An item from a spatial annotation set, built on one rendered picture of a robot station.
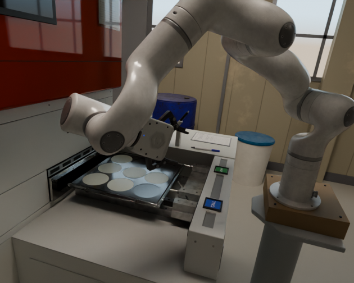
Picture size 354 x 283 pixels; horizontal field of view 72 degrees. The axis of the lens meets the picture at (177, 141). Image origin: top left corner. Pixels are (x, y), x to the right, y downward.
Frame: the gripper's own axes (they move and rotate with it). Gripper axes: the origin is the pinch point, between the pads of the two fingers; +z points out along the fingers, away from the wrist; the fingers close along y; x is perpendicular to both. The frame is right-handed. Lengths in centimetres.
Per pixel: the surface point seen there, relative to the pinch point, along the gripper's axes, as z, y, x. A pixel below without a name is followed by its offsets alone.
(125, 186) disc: 3.1, -21.8, 26.2
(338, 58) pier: 231, 143, 72
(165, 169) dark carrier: 23.0, -13.1, 31.4
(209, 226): 9.3, -17.6, -12.8
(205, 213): 12.1, -15.8, -7.8
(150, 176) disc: 14.5, -16.9, 28.7
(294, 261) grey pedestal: 67, -30, -15
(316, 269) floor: 166, -55, 5
